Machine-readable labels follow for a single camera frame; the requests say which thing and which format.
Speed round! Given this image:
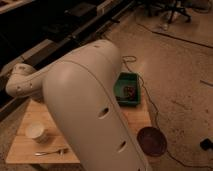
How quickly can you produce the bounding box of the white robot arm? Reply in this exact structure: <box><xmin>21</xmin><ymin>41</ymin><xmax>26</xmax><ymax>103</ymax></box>
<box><xmin>6</xmin><ymin>39</ymin><xmax>152</xmax><ymax>171</ymax></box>

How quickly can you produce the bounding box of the white paper cup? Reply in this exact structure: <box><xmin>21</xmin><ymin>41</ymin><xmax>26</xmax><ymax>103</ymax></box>
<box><xmin>25</xmin><ymin>122</ymin><xmax>48</xmax><ymax>143</ymax></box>

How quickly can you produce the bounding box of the green plastic bin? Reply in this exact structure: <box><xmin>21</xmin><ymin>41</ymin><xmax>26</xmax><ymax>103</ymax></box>
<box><xmin>114</xmin><ymin>72</ymin><xmax>141</xmax><ymax>107</ymax></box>

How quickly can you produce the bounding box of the dark red plate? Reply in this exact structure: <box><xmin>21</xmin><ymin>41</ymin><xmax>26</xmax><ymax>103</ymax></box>
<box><xmin>137</xmin><ymin>127</ymin><xmax>167</xmax><ymax>157</ymax></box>

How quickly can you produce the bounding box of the silver fork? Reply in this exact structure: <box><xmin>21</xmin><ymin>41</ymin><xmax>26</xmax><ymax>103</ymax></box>
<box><xmin>34</xmin><ymin>148</ymin><xmax>69</xmax><ymax>156</ymax></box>

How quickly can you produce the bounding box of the black office chair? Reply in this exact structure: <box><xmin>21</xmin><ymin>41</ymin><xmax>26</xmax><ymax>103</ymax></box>
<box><xmin>141</xmin><ymin>0</ymin><xmax>191</xmax><ymax>24</ymax></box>

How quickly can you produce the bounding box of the black box on floor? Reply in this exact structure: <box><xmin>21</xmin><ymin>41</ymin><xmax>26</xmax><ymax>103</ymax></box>
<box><xmin>200</xmin><ymin>138</ymin><xmax>213</xmax><ymax>150</ymax></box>

